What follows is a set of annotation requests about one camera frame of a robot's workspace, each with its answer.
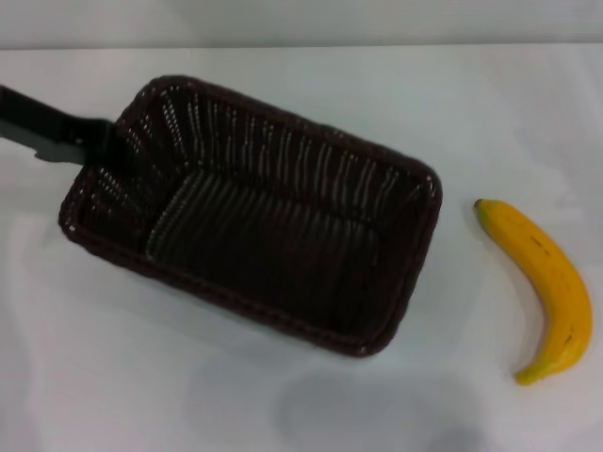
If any yellow banana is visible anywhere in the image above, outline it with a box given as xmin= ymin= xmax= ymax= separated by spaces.
xmin=473 ymin=198 xmax=594 ymax=387

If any dark brown woven basket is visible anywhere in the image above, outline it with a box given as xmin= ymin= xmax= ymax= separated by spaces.
xmin=57 ymin=73 xmax=445 ymax=357

